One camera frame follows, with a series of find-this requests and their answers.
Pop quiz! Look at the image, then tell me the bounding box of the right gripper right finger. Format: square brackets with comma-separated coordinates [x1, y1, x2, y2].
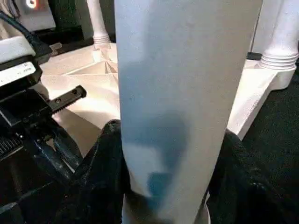
[206, 130, 299, 224]

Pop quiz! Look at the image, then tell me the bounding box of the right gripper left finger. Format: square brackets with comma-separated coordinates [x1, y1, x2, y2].
[53, 119, 131, 224]

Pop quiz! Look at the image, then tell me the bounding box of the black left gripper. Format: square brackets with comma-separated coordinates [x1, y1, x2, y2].
[0, 85, 87, 180]

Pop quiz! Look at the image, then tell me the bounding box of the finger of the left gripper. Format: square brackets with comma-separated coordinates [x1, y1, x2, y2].
[0, 179, 71, 224]

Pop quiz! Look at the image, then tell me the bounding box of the white plastic table top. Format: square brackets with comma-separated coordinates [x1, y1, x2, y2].
[38, 43, 296, 164]

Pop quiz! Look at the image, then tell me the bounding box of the white plastic table leg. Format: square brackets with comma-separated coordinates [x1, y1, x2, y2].
[86, 0, 111, 45]
[114, 0, 262, 224]
[259, 0, 299, 70]

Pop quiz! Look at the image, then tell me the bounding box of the black work mat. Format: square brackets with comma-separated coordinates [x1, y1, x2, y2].
[35, 30, 299, 224]

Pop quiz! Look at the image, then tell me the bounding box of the black speaker box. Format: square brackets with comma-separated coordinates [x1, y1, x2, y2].
[50, 0, 85, 37]

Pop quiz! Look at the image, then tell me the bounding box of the white computer case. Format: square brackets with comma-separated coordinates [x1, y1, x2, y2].
[14, 0, 57, 32]

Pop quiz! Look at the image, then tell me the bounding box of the white cabinet with openings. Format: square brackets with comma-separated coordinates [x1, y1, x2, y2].
[251, 0, 266, 53]

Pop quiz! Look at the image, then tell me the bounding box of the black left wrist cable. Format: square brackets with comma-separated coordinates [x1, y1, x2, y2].
[0, 10, 62, 56]

